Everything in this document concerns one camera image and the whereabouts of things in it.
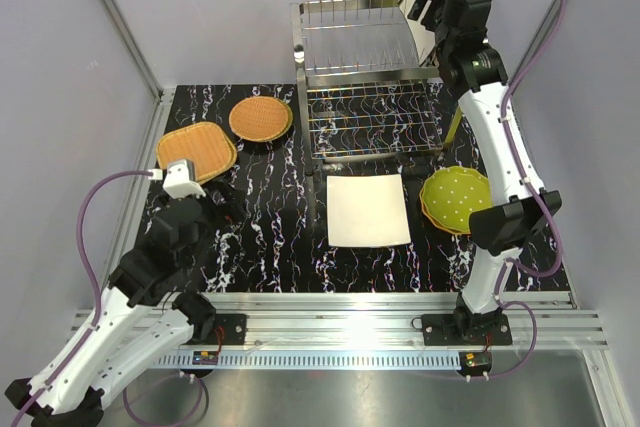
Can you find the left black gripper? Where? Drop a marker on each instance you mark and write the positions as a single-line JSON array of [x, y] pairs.
[[233, 210]]

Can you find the large orange woven tray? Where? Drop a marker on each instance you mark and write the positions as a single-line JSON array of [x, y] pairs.
[[215, 164]]

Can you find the green-rimmed woven bamboo plate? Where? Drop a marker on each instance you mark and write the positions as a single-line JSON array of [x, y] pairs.
[[287, 122]]

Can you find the cream rectangular tray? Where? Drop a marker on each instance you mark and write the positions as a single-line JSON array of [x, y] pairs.
[[366, 212]]

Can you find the orange polka-dot plate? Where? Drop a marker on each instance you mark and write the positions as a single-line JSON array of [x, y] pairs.
[[438, 225]]

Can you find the green polka-dot plate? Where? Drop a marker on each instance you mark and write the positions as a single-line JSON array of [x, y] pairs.
[[452, 194]]

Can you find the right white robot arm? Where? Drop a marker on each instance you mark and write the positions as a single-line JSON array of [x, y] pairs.
[[475, 75]]

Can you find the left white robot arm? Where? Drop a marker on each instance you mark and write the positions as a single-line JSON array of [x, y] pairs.
[[145, 311]]

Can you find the steel two-tier dish rack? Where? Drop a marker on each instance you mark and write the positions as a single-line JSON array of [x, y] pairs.
[[364, 93]]

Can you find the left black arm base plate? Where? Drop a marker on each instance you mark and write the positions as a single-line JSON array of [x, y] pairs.
[[230, 328]]

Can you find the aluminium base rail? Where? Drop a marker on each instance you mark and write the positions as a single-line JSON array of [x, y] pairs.
[[380, 321]]

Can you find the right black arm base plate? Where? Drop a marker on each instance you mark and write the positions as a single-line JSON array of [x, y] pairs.
[[453, 330]]

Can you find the slotted white cable duct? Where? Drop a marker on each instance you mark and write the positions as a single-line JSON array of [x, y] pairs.
[[310, 360]]

